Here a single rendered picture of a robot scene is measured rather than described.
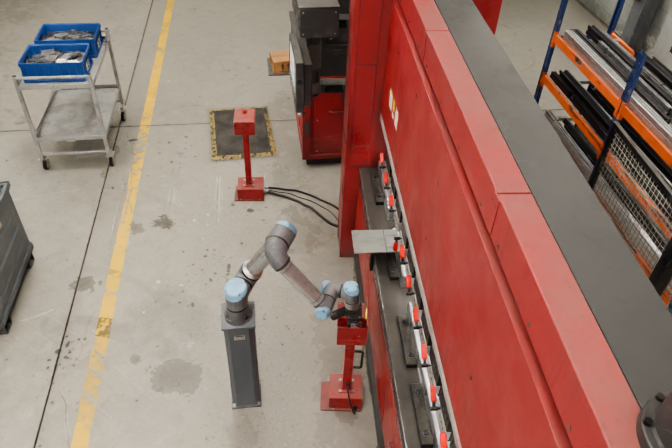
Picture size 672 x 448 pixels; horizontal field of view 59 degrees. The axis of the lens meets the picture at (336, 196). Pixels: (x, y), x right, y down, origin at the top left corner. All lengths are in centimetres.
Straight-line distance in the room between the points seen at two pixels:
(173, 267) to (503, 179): 333
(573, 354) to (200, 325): 323
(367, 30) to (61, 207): 308
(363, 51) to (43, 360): 282
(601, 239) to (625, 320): 26
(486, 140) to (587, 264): 54
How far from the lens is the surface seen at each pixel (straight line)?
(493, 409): 193
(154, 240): 494
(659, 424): 129
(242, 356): 346
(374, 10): 355
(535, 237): 160
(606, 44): 497
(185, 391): 400
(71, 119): 595
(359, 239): 337
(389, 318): 317
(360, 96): 379
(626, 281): 158
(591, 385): 135
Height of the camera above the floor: 333
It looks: 40 degrees down
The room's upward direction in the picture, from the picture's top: 3 degrees clockwise
